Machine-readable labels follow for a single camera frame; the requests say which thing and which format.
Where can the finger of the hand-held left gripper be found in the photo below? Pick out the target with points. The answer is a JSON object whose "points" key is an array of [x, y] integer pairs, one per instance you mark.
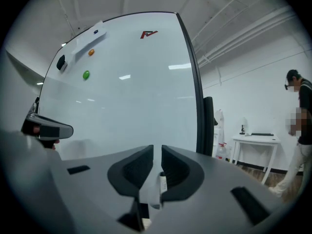
{"points": [[65, 131]]}

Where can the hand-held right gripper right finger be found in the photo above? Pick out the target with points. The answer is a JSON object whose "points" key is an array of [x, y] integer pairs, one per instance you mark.
{"points": [[207, 199]]}

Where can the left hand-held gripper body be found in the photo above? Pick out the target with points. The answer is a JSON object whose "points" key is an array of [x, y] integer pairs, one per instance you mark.
{"points": [[30, 127]]}

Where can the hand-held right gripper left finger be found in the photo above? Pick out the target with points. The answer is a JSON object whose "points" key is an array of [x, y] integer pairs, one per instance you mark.
{"points": [[102, 191]]}

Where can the white tube with dark cap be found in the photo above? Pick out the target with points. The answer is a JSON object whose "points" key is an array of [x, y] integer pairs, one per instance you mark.
{"points": [[163, 183]]}

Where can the black eraser pad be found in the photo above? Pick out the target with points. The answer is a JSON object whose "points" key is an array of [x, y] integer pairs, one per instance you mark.
{"points": [[61, 63]]}

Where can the whiteboard on black stand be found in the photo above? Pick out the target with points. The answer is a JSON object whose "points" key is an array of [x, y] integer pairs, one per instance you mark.
{"points": [[136, 94]]}

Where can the clear water jug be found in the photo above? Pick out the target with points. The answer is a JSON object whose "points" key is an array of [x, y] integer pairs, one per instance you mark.
{"points": [[220, 152]]}

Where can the green round magnet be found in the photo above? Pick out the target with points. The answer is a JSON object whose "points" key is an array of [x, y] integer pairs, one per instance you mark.
{"points": [[86, 74]]}

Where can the black office chair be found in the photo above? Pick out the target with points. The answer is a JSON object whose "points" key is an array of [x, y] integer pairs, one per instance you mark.
{"points": [[208, 125]]}

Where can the white table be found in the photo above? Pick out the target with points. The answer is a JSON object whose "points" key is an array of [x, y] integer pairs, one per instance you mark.
{"points": [[256, 139]]}

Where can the orange round magnet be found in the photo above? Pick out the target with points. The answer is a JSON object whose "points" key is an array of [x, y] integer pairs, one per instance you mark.
{"points": [[91, 52]]}

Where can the black keyboard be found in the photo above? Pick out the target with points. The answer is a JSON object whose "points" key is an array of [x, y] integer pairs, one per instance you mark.
{"points": [[262, 134]]}

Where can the white paper sheet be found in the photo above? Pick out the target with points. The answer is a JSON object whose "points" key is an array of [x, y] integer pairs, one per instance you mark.
{"points": [[87, 43]]}

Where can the white ceiling pipe bundle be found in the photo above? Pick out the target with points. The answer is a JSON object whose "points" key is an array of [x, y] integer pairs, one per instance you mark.
{"points": [[243, 38]]}

